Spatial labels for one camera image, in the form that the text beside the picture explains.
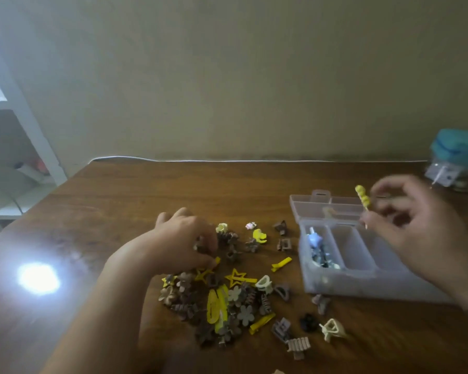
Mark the white shelf unit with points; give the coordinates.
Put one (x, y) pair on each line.
(27, 124)

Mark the yellow star hair clip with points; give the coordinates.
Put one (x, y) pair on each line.
(236, 277)

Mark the grey square claw clip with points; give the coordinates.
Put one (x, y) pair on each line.
(281, 329)

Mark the blue hair clips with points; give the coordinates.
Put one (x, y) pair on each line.
(319, 249)

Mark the pink and white mini clip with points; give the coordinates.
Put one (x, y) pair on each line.
(250, 225)

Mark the person's right thumb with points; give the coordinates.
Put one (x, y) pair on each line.
(378, 227)

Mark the small red object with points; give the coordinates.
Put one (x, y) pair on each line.
(41, 166)

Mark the person's right middle finger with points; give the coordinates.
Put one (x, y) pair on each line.
(392, 204)

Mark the grey arched claw clip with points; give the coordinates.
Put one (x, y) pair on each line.
(282, 292)

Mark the person's right hand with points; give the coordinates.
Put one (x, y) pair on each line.
(433, 237)

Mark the clear plastic organizer box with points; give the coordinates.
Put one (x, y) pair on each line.
(351, 268)

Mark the white paper tag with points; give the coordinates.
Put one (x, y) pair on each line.
(444, 175)

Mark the black claw clip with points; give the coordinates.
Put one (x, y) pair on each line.
(309, 323)

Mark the pile of brown flower clips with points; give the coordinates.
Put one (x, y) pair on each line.
(187, 303)

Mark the person's left hand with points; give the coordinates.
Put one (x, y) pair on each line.
(179, 245)

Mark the dusty pink claw clip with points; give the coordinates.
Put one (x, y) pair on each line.
(320, 303)

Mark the yellow beaded hair pin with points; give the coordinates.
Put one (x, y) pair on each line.
(362, 196)

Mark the person's left fingers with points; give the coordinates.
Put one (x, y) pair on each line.
(206, 241)

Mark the beige comb claw clip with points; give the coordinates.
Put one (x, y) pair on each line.
(298, 345)

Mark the pale green flower clip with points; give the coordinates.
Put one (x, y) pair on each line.
(222, 228)

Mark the clear jar with teal lid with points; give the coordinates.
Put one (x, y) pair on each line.
(458, 151)

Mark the cream claw clip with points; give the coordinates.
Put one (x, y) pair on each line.
(264, 284)
(331, 329)

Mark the person's left forearm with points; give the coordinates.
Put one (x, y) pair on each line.
(105, 307)

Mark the large yellow snap clip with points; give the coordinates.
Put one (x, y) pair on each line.
(216, 305)

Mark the dark brown claw clip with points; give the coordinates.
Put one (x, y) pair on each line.
(280, 227)

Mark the small yellow flat clip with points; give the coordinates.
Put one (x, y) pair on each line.
(281, 264)

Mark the yellow bar clip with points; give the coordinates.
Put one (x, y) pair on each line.
(262, 323)

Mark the yellow moon clip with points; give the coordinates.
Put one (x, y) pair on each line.
(259, 236)

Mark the brown square claw clip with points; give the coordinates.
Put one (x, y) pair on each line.
(284, 245)

